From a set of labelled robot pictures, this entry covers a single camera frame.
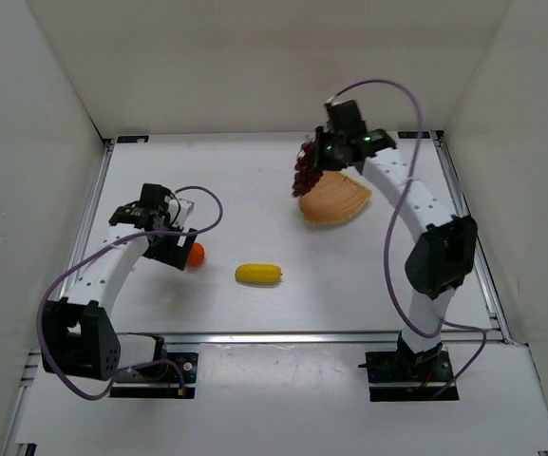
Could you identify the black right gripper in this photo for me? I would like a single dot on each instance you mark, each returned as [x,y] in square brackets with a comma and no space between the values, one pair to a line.
[324,155]

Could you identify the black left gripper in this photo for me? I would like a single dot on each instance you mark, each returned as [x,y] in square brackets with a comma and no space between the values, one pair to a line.
[170,248]

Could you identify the orange fake mandarin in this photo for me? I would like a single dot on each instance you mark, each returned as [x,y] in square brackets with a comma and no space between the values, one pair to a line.
[196,256]

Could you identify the purple fake grape bunch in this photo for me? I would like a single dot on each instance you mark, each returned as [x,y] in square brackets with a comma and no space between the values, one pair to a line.
[305,176]

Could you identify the yellow fake lemon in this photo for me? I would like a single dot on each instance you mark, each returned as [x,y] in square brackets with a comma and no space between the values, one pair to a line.
[258,274]

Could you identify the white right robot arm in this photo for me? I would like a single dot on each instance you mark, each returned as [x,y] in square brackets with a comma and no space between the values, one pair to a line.
[444,249]

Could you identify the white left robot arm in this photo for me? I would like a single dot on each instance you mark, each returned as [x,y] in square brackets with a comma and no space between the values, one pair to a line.
[77,328]

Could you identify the woven wicker fruit bowl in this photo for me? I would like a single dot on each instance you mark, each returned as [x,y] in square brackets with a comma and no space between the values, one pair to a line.
[335,199]

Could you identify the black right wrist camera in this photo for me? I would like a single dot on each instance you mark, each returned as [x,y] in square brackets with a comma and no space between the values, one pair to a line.
[345,116]

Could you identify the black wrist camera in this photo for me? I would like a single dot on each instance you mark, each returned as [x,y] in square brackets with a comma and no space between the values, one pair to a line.
[345,116]
[155,197]

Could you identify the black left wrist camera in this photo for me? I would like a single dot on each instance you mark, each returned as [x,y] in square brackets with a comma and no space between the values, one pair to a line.
[155,197]

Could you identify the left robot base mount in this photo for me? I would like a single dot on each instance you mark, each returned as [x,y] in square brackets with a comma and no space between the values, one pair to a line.
[161,382]

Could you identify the aluminium table frame rail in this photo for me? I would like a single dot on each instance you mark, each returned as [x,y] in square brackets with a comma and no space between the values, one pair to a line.
[278,365]

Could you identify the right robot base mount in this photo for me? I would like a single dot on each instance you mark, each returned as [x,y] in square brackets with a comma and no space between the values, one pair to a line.
[391,382]

